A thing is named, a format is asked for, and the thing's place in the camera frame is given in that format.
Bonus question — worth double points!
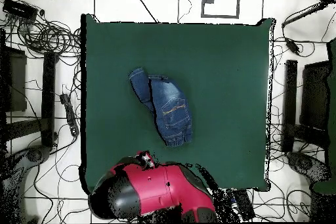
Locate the black power adapter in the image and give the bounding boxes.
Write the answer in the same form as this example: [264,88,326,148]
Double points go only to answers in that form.
[284,37,301,55]

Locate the dark green table cloth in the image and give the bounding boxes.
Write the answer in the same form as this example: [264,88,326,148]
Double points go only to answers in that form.
[79,13,276,194]

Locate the tangled black cable bundle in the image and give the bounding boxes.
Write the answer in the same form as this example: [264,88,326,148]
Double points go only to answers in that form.
[15,16,82,59]

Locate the black stand beam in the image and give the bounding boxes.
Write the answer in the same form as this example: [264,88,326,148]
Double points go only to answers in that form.
[41,51,57,148]
[282,59,299,153]

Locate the black oblong device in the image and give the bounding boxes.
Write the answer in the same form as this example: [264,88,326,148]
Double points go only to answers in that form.
[232,189,255,221]

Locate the dark flat panel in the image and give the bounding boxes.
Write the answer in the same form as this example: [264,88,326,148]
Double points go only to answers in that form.
[300,60,331,130]
[0,46,28,113]

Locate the black tube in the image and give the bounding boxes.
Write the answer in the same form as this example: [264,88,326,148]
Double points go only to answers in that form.
[282,1,327,28]

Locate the black box device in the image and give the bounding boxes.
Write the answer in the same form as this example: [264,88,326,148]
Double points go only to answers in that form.
[2,0,39,21]

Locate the blue denim jeans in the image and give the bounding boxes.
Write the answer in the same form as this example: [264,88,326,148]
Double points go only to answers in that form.
[128,67,194,148]

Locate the grey round stand foot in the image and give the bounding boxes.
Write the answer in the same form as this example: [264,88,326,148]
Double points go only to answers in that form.
[24,145,51,164]
[287,151,330,183]

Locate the black power strip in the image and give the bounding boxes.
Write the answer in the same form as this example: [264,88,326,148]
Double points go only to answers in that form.
[59,93,80,137]

